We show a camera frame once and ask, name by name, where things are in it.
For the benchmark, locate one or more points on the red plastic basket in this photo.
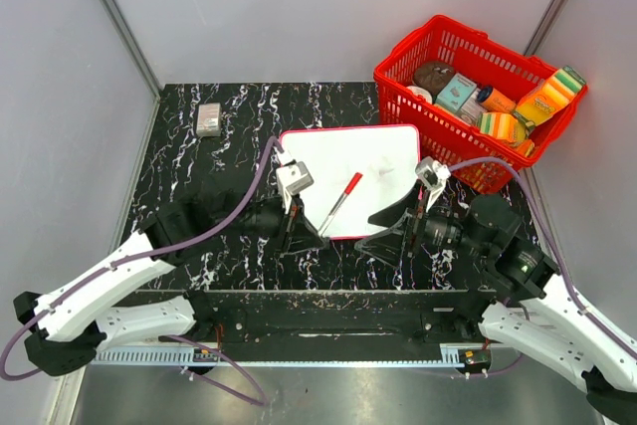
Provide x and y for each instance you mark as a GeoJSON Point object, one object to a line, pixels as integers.
{"type": "Point", "coordinates": [485, 161]}

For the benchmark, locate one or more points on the white tape roll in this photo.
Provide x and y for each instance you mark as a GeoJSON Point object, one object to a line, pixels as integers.
{"type": "Point", "coordinates": [421, 93]}

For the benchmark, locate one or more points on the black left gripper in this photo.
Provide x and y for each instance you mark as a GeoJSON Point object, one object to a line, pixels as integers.
{"type": "Point", "coordinates": [296, 233]}

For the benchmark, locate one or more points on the white slotted cable duct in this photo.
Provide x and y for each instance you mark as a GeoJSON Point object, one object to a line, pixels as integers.
{"type": "Point", "coordinates": [179, 355]}

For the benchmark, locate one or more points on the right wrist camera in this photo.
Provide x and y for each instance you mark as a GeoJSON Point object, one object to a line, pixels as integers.
{"type": "Point", "coordinates": [434, 176]}

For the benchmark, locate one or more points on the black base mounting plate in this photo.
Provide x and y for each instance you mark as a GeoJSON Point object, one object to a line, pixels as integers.
{"type": "Point", "coordinates": [336, 326]}

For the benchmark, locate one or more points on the red marker cap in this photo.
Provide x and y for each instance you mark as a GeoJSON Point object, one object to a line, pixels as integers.
{"type": "Point", "coordinates": [352, 183]}

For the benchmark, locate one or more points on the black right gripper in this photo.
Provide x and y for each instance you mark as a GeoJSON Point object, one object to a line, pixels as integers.
{"type": "Point", "coordinates": [387, 242]}

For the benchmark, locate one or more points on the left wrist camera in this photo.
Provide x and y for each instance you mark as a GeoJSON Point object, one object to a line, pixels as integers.
{"type": "Point", "coordinates": [292, 179]}

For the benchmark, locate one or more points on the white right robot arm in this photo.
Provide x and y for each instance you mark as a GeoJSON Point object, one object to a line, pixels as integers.
{"type": "Point", "coordinates": [535, 308]}

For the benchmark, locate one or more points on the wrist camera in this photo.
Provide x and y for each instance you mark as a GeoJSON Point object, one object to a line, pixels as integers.
{"type": "Point", "coordinates": [434, 176]}
{"type": "Point", "coordinates": [292, 179]}

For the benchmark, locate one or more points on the yellow sponge pack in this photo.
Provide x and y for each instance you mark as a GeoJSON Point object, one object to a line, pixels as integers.
{"type": "Point", "coordinates": [551, 96]}

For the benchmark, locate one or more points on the pink framed whiteboard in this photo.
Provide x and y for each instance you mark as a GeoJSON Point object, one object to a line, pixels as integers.
{"type": "Point", "coordinates": [385, 156]}

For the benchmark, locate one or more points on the orange cylindrical can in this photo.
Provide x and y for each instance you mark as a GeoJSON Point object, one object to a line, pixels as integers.
{"type": "Point", "coordinates": [493, 100]}

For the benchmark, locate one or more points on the small pink white box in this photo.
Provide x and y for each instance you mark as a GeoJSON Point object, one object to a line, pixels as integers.
{"type": "Point", "coordinates": [208, 121]}

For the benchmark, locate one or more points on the brown round bread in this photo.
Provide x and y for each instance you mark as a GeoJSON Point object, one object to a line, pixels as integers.
{"type": "Point", "coordinates": [433, 76]}

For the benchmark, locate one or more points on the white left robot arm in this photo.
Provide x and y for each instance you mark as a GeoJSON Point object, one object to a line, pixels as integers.
{"type": "Point", "coordinates": [67, 328]}

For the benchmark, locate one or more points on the teal white carton box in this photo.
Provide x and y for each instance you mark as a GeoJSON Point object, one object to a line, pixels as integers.
{"type": "Point", "coordinates": [459, 98]}

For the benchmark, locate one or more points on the striped sponge stack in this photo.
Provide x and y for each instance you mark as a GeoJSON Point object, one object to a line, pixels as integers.
{"type": "Point", "coordinates": [503, 127]}

